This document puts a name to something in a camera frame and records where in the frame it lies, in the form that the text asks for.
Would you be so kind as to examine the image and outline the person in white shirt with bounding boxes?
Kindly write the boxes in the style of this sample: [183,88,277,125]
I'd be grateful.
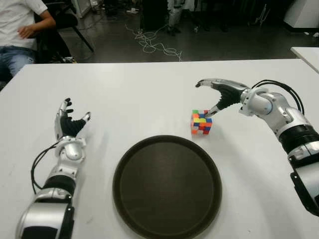
[0,0,57,78]

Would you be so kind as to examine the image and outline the black office chair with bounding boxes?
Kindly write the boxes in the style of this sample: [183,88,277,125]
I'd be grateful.
[32,0,95,64]

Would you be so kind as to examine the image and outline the white cabinet with black base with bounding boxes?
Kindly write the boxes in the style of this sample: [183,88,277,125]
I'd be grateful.
[283,0,319,33]

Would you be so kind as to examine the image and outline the dark brown round plate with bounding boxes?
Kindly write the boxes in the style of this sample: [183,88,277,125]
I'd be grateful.
[112,134,223,239]

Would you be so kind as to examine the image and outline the multicoloured Rubik's cube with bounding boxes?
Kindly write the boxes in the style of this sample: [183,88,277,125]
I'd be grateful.
[191,109,214,136]

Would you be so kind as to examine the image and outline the white side table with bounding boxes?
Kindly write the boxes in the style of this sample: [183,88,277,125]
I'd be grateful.
[290,46,319,75]

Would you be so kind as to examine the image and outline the black box cabinet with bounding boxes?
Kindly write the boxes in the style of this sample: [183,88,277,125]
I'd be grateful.
[139,0,170,32]

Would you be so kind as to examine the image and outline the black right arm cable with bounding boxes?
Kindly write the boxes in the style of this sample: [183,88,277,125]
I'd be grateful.
[251,79,306,115]

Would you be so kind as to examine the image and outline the silver humanoid robot legs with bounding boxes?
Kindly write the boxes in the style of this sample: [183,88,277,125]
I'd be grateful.
[166,0,185,36]

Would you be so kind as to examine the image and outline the tangled white floor cable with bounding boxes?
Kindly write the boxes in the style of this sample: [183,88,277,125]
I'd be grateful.
[124,23,184,62]

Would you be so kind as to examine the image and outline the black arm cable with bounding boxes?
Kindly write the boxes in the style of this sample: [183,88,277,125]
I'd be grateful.
[30,141,63,195]
[251,79,306,115]

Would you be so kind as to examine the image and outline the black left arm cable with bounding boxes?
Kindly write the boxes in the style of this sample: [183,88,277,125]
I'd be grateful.
[30,141,63,195]

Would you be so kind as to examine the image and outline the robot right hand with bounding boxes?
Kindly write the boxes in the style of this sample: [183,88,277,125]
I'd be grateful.
[195,78,250,118]

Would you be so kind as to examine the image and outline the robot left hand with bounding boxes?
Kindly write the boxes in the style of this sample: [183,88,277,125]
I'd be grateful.
[54,98,92,140]

